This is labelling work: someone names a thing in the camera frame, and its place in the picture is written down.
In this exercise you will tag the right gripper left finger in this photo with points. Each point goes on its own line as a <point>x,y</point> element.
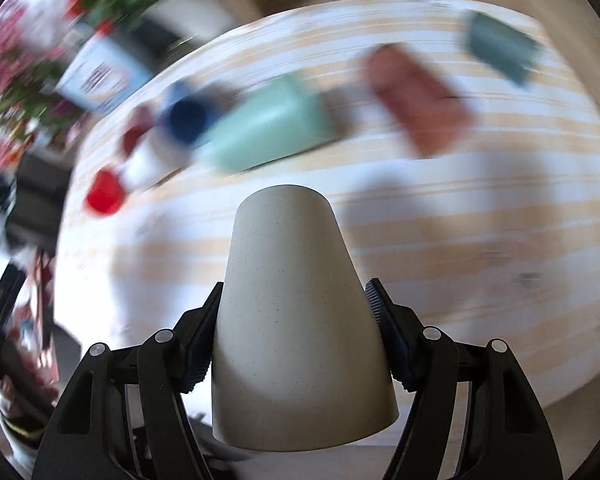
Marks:
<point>122,415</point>

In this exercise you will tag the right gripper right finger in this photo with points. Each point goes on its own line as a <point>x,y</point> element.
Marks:
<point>506,434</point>

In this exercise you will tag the beige speckled cup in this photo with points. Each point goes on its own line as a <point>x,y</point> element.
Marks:
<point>298,363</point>

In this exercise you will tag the red plastic cup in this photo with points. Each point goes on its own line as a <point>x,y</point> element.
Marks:
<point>106,194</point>

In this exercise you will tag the white paper cup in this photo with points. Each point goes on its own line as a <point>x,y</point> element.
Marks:
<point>156,157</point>

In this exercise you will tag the brown translucent cup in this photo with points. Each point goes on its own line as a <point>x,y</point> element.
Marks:
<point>432,115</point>

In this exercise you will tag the pink cup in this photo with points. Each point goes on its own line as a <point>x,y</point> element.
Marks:
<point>140,121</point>

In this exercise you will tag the blue cup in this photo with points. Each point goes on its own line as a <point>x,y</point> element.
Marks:
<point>188,112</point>

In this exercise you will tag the green cup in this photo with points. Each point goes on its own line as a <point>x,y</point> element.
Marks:
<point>285,117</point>

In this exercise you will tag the grey-green translucent cup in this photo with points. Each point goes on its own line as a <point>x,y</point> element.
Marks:
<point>509,51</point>

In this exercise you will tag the yellow plaid tablecloth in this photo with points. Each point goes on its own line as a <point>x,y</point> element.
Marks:
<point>498,237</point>

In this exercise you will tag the pink blossom plant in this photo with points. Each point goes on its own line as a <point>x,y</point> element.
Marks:
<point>31,111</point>

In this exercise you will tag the probiotic product box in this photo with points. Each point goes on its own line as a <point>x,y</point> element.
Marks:
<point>102,75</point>

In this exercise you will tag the white flower pot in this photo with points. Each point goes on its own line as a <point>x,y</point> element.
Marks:
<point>203,20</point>

